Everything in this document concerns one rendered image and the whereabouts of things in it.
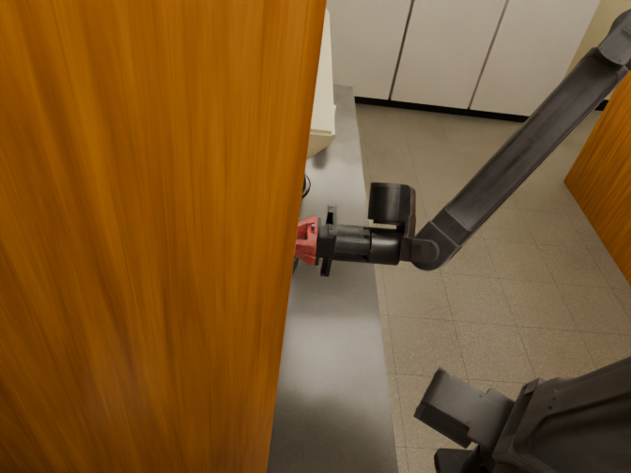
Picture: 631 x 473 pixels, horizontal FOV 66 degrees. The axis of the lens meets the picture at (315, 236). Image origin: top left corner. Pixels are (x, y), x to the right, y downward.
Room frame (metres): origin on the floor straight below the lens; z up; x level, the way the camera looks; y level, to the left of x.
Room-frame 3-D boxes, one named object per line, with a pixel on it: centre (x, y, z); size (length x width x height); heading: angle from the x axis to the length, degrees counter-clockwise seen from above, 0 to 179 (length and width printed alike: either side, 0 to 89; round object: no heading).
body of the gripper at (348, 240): (0.57, -0.05, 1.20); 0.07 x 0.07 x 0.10; 6
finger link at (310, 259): (0.57, 0.02, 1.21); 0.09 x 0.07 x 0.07; 96
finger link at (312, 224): (0.57, 0.02, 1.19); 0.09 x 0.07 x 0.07; 96
